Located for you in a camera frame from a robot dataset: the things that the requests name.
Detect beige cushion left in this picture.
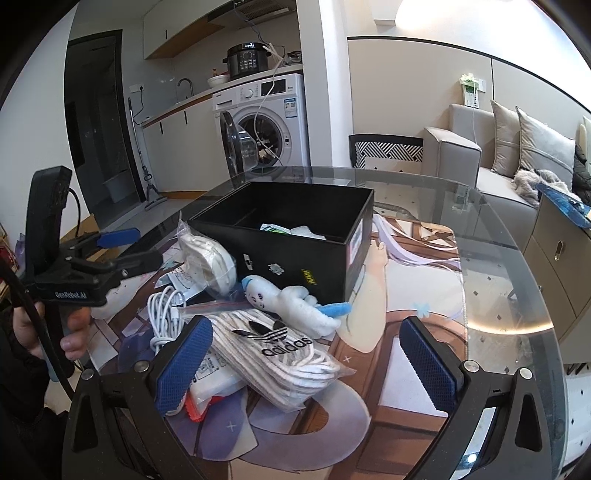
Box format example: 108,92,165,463
491,100,520,178

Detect beige sofa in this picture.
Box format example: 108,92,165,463
422,104,537,250

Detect chrome kitchen faucet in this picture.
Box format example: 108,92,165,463
176,78,194,102

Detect white washing machine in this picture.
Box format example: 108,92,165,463
212,72,310,177

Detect black pressure cooker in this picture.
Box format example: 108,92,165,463
222,42,270,80

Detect black patterned chair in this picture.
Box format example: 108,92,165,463
349,134,424,169

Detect range hood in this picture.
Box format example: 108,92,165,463
206,0,297,29

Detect beige side cabinet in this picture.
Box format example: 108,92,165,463
525,196,590,340

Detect grey beige cushion right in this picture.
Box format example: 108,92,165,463
516,107,576,190

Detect white bowl on counter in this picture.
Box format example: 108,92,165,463
207,74,229,88

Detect white tissue pack red edges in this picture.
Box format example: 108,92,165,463
184,350,245,423

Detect white blue plush toy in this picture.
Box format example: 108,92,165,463
242,275,352,339

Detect upper kitchen cabinet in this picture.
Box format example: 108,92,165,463
143,0,229,60

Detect grey fluffy cloth on sofa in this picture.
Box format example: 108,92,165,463
512,169,570,207

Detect white cable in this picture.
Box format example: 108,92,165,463
146,285,191,354

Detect white item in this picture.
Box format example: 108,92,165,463
176,219,236,297

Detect white wall remote holder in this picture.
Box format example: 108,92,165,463
459,73,486,109

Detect black storage box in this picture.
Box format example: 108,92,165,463
189,182,374,304

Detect kitchen counter cabinets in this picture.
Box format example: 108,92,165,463
143,98,229,192

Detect person's left hand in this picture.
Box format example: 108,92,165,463
12,301,92,362

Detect cardboard box on floor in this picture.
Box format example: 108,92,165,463
60,214,99,243

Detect adidas socks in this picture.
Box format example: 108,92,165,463
179,305,356,413

